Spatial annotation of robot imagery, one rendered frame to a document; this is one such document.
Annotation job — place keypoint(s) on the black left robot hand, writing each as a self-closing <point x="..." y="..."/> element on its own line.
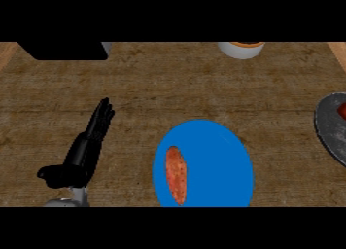
<point x="85" y="152"/>

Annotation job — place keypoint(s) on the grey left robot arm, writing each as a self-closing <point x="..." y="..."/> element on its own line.
<point x="73" y="198"/>

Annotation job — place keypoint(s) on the blue plate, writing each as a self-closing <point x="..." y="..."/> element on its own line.
<point x="213" y="155"/>

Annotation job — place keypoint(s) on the dark grey pan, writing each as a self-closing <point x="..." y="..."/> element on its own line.
<point x="336" y="129"/>

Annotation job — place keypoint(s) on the black appliance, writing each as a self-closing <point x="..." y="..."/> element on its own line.
<point x="66" y="50"/>

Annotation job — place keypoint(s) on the white cup with orange rim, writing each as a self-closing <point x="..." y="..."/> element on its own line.
<point x="240" y="49"/>

